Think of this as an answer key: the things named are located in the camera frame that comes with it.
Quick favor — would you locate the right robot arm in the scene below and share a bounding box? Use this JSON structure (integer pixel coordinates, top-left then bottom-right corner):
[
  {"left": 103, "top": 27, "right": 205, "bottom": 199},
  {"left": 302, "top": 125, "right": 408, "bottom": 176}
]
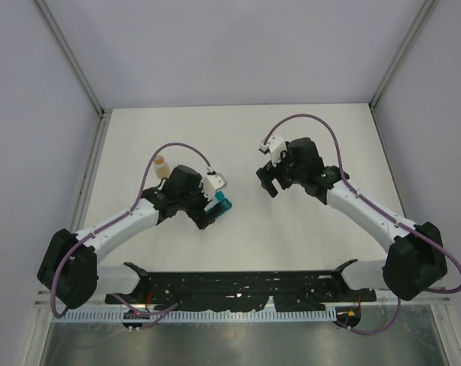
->
[{"left": 256, "top": 136, "right": 447, "bottom": 300}]

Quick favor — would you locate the clear pill bottle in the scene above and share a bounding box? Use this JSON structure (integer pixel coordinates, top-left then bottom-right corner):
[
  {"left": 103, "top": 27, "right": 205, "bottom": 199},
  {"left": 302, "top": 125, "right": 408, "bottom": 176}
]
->
[{"left": 153, "top": 155, "right": 171, "bottom": 179}]

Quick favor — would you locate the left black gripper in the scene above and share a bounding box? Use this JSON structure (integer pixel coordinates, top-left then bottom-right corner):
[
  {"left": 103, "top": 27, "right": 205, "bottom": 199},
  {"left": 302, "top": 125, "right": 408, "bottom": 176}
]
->
[{"left": 178, "top": 174, "right": 222, "bottom": 228}]

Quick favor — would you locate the white slotted cable duct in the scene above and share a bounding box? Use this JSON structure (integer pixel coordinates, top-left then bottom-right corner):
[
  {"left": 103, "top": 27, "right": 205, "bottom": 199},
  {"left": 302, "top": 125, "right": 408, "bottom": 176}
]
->
[{"left": 53, "top": 307, "right": 337, "bottom": 323}]

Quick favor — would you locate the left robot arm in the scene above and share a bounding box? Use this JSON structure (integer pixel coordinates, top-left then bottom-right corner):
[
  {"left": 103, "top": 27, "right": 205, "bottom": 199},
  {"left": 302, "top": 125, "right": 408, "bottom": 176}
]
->
[{"left": 37, "top": 165, "right": 230, "bottom": 310}]

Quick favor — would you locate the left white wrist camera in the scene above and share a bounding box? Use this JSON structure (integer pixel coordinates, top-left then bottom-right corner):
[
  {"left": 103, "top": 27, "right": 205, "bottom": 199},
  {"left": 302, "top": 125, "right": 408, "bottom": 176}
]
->
[{"left": 203, "top": 171, "right": 228, "bottom": 198}]

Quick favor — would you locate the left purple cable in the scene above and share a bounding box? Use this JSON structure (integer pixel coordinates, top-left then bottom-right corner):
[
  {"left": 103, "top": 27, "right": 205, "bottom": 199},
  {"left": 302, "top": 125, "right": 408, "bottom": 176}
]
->
[{"left": 50, "top": 142, "right": 216, "bottom": 331}]

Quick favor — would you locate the right aluminium frame post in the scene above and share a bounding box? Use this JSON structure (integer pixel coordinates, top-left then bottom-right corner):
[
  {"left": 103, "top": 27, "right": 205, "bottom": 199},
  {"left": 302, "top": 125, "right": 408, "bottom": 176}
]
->
[{"left": 368, "top": 0, "right": 439, "bottom": 111}]

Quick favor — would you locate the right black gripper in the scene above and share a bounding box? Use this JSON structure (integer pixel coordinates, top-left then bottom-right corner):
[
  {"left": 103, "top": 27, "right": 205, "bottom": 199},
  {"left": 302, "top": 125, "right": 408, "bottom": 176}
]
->
[{"left": 256, "top": 145, "right": 306, "bottom": 197}]

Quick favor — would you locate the left aluminium frame post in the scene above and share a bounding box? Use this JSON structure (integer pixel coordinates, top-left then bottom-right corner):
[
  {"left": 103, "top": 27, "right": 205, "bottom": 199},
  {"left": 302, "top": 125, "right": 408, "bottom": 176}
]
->
[{"left": 34, "top": 0, "right": 105, "bottom": 115}]

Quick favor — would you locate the aluminium frame post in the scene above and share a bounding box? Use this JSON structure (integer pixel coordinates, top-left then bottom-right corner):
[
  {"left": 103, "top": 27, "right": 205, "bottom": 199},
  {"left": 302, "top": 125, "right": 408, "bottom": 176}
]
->
[
  {"left": 34, "top": 0, "right": 105, "bottom": 115},
  {"left": 368, "top": 0, "right": 439, "bottom": 111}
]

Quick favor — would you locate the teal pill organizer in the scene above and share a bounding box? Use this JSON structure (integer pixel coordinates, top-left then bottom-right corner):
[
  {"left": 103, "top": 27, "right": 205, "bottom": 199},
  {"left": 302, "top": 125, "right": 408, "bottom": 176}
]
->
[{"left": 205, "top": 191, "right": 232, "bottom": 212}]

